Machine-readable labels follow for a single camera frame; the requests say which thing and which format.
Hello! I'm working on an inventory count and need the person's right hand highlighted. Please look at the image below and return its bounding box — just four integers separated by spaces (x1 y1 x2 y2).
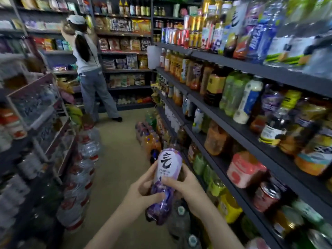
161 163 213 216

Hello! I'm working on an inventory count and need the person's left hand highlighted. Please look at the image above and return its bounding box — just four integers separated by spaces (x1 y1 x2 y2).
123 160 167 211

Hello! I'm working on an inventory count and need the brushstroke bottle purple fruit print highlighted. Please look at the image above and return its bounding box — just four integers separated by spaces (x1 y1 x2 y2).
146 148 184 226

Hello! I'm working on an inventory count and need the group of large water bottles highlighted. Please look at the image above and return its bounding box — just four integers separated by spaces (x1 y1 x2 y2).
165 200 204 249

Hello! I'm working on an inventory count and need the pink squat drink bottle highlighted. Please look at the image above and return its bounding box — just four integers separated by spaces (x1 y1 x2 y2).
226 151 269 190

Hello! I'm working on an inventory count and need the orange squat drink bottle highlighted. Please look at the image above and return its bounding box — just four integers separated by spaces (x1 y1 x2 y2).
204 121 230 157

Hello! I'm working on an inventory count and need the stack of clear water bottles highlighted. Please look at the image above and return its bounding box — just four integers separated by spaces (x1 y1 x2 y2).
56 124 103 234

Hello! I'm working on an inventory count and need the white black brushstroke bottle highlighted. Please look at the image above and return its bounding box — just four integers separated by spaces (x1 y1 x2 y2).
223 0 251 59
192 108 206 135

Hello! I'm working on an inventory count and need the green drink bottle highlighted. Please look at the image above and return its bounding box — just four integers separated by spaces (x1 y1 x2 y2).
225 72 253 118
219 70 240 111

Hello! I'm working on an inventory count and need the white blue drink bottle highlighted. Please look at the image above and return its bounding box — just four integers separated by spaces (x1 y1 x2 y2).
233 76 265 126

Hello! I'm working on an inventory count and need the dark bottle yellow label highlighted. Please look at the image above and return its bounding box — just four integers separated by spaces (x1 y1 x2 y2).
205 65 232 108

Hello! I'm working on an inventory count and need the amber tea bottle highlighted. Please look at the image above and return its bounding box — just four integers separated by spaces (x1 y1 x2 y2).
200 62 214 96

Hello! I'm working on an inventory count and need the purple label fruit drink bottle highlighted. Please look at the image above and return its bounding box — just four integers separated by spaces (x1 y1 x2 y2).
233 0 268 61
187 59 204 91

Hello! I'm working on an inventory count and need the dark grey metal shelf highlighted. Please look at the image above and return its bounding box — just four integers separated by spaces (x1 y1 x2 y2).
150 41 332 249

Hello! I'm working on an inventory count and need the group of red soda cans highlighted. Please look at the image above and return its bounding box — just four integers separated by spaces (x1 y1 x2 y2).
162 26 190 48

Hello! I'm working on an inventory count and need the yellow juice bottle blue label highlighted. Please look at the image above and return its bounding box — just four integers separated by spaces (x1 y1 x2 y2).
210 2 229 54

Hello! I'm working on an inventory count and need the stack of gold Red Bull cans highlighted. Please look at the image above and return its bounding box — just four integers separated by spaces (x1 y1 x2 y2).
183 0 216 50

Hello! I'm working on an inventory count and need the blue label sports drink bottle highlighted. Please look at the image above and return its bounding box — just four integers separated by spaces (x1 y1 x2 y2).
246 0 287 64

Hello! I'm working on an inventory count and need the person's right forearm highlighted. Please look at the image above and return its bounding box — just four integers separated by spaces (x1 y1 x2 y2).
194 202 245 249

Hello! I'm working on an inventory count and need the person's left forearm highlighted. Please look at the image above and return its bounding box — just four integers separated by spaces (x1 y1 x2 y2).
85 200 141 249

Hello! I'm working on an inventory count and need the red label metal tin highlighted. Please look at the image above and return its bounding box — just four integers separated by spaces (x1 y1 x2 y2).
252 181 282 214

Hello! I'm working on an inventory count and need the gold lid metal tin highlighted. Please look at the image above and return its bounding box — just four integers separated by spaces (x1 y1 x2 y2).
271 205 305 239

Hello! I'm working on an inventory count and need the grey wire rack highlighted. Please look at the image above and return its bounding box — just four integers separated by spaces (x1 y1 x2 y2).
0 52 77 249

